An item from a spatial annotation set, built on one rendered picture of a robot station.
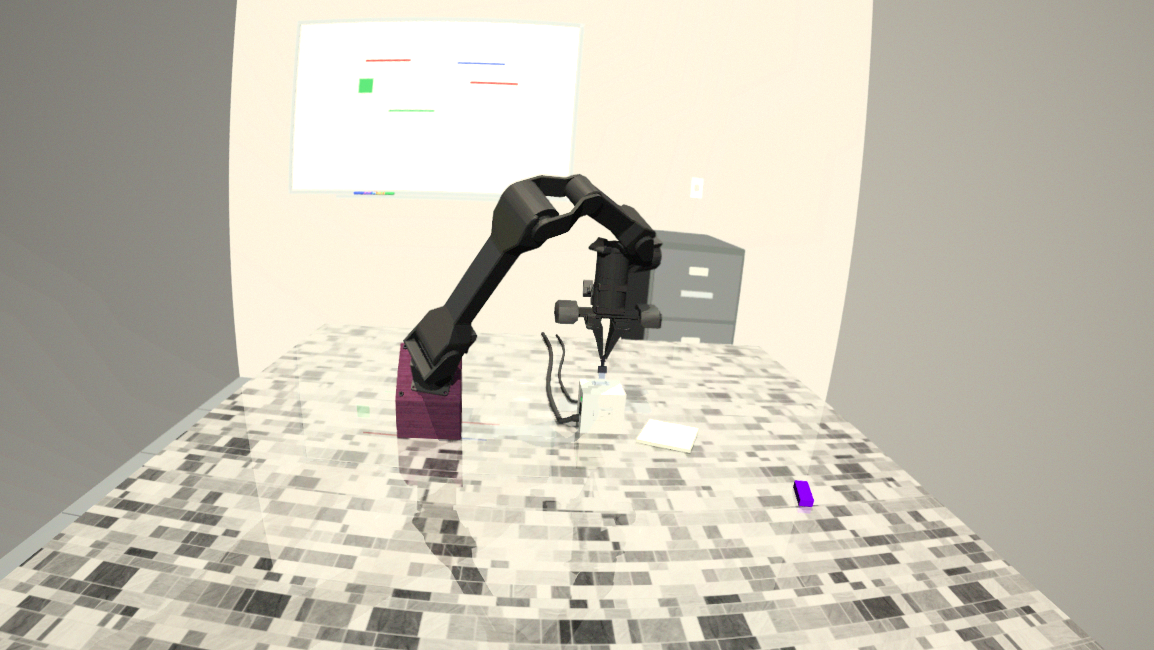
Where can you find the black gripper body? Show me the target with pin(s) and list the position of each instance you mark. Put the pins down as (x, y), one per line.
(608, 303)

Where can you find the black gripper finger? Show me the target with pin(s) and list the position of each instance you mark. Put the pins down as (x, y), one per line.
(598, 333)
(614, 334)

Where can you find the purple rectangular block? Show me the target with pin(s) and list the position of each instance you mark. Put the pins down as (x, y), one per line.
(803, 493)

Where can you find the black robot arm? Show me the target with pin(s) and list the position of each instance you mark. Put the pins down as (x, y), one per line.
(523, 219)

